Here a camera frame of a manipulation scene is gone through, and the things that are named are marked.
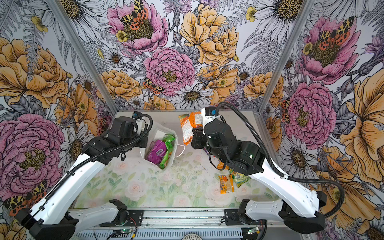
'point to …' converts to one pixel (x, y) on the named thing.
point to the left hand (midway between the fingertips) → (144, 139)
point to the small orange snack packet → (226, 184)
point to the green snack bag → (168, 139)
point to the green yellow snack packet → (239, 178)
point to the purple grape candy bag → (156, 149)
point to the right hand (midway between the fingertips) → (192, 135)
